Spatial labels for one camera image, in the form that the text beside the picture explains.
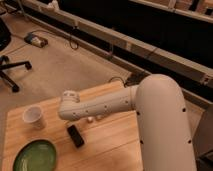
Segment black rectangular eraser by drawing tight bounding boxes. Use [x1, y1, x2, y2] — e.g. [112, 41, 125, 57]
[67, 125, 84, 148]

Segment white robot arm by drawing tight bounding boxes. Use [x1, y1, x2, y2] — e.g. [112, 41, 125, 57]
[58, 74, 197, 171]

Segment white paper cup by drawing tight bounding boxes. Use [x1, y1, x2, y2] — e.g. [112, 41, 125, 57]
[22, 105, 46, 130]

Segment power strip on floor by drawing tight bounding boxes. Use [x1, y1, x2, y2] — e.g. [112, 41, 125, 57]
[24, 33, 48, 48]

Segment green plate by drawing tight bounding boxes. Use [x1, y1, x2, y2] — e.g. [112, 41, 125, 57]
[12, 140, 57, 171]

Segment dark cabinet right edge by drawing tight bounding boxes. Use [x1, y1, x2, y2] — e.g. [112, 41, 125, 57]
[193, 105, 213, 171]

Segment black office chair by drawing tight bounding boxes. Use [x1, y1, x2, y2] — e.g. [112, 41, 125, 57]
[0, 18, 32, 92]

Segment black floor cables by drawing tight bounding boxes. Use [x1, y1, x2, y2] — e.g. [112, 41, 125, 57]
[107, 76, 134, 88]

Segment long metal rail frame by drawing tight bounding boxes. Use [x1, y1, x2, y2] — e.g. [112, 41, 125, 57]
[4, 0, 213, 110]

